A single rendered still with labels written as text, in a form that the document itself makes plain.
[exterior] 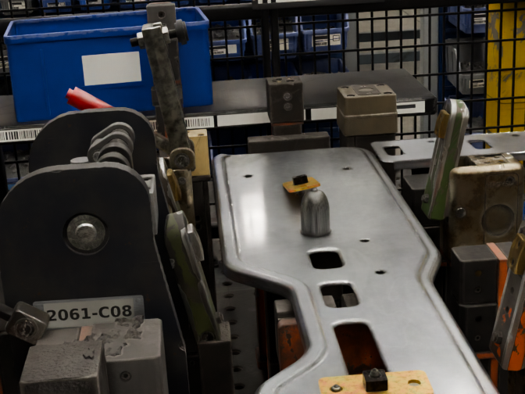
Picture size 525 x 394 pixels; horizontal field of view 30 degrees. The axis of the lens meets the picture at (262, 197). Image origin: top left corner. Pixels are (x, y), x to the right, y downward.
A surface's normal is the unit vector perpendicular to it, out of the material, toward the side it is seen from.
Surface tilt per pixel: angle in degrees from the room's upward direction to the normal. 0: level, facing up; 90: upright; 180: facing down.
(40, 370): 3
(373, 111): 88
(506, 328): 78
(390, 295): 0
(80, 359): 5
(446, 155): 90
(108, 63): 90
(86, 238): 90
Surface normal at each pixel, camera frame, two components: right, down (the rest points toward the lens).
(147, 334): -0.05, -0.94
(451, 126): 0.08, 0.32
